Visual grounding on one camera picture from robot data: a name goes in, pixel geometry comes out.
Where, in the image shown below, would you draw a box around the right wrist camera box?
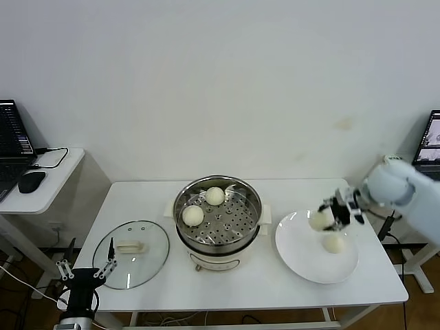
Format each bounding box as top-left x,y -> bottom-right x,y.
346,188 -> 366,225

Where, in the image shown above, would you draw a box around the black computer mouse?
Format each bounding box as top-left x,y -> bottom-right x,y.
18,170 -> 47,193

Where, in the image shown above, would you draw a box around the white table frame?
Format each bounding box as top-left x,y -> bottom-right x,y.
129,302 -> 381,330

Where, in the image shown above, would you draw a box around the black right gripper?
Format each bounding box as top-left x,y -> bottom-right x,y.
318,189 -> 352,233

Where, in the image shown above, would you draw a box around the round glass pot lid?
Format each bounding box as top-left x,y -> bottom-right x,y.
92,220 -> 171,289

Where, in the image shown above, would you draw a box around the black laptop power cable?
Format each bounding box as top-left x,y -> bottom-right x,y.
29,146 -> 69,170

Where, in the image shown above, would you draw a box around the white steamed baozi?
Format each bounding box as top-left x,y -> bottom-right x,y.
205,186 -> 226,207
322,235 -> 346,254
182,205 -> 206,228
308,210 -> 331,232

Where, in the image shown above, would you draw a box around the black laptop with code screen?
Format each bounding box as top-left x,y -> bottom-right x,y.
0,98 -> 39,203

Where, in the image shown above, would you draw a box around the cream electric cooker base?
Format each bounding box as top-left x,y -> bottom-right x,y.
164,201 -> 274,272

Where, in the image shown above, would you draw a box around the round white plate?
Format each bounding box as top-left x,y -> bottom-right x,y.
274,210 -> 360,285

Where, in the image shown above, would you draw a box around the white wires under table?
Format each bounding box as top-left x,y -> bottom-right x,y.
144,311 -> 210,327

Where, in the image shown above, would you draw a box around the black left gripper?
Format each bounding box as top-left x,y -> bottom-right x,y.
56,237 -> 118,314

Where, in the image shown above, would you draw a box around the white floor cable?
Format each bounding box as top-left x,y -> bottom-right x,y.
0,264 -> 65,305

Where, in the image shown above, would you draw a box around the grey laptop with picture screen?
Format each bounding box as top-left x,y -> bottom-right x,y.
411,109 -> 440,179

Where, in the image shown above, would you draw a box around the stainless steel steamer pot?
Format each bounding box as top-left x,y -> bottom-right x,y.
173,175 -> 264,245

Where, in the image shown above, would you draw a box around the black adapter with cable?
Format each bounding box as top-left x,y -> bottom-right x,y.
377,211 -> 406,276

